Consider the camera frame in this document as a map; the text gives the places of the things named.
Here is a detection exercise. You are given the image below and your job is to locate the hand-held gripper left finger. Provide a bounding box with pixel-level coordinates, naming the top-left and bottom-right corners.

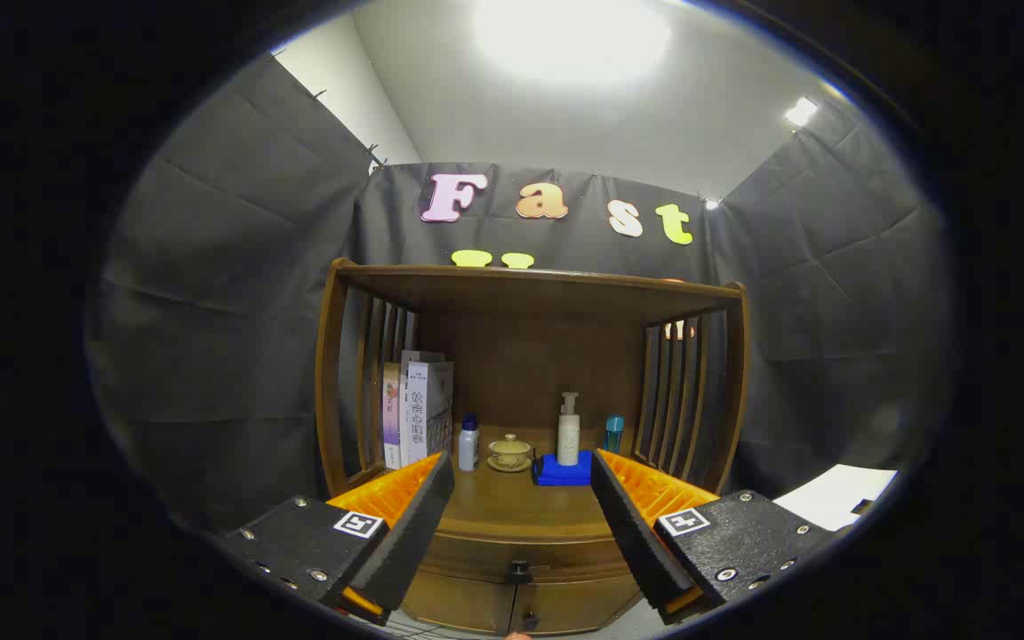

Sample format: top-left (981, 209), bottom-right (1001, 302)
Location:
top-left (219, 451), bottom-right (457, 626)

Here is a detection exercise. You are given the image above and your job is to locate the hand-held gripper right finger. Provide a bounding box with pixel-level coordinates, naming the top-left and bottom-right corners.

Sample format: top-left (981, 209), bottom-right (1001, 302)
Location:
top-left (589, 448), bottom-right (837, 625)

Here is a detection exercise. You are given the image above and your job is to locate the wooden drawer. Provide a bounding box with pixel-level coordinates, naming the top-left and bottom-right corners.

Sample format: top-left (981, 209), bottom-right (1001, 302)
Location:
top-left (421, 530), bottom-right (636, 586)

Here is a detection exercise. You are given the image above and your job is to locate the wooden countertop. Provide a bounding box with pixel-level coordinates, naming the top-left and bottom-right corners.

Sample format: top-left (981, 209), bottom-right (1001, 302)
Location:
top-left (361, 425), bottom-right (655, 539)

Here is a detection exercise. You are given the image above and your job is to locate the brown wooden cabinet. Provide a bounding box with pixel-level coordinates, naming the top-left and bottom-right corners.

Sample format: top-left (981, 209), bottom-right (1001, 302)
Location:
top-left (315, 258), bottom-right (750, 636)

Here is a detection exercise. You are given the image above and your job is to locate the blue folded cloth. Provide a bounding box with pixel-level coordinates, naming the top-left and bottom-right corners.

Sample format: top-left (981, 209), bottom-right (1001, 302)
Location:
top-left (532, 451), bottom-right (595, 487)

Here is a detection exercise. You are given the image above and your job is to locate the white bottle with blue cap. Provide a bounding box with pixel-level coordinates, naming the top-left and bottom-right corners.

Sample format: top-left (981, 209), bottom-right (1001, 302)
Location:
top-left (459, 412), bottom-right (481, 473)

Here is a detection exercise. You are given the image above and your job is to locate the white pump bottle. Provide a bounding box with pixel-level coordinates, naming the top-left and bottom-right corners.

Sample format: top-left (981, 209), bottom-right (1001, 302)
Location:
top-left (557, 392), bottom-right (581, 467)

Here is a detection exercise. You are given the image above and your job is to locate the purple book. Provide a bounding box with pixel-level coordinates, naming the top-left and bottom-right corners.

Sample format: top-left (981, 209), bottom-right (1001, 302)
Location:
top-left (382, 362), bottom-right (402, 470)

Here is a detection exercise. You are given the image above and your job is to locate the yellow lidded teacup with saucer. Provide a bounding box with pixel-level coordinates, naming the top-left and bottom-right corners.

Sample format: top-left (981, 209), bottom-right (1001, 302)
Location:
top-left (487, 434), bottom-right (534, 473)

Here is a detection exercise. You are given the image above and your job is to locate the thin white book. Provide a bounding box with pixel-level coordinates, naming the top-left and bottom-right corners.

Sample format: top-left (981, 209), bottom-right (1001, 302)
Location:
top-left (398, 350), bottom-right (446, 468)

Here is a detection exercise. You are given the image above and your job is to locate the white box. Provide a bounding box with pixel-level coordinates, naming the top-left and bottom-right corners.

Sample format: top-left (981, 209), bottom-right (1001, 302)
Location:
top-left (772, 464), bottom-right (900, 532)

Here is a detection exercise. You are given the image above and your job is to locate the large ceiling light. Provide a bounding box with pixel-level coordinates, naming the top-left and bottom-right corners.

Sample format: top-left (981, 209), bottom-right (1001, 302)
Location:
top-left (472, 0), bottom-right (673, 85)

